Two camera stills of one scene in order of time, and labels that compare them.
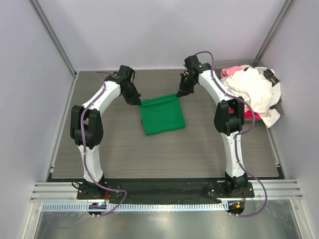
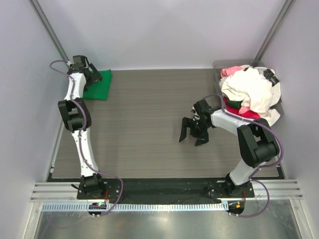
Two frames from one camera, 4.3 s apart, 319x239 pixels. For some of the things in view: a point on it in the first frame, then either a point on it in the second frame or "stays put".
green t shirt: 161,114 -> 99,89
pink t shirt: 227,71 stays put
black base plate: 164,189 stays put
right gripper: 185,85 -> 195,130
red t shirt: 247,114 stays put
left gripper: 132,94 -> 92,75
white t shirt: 252,83 stays put
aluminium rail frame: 67,191 stays put
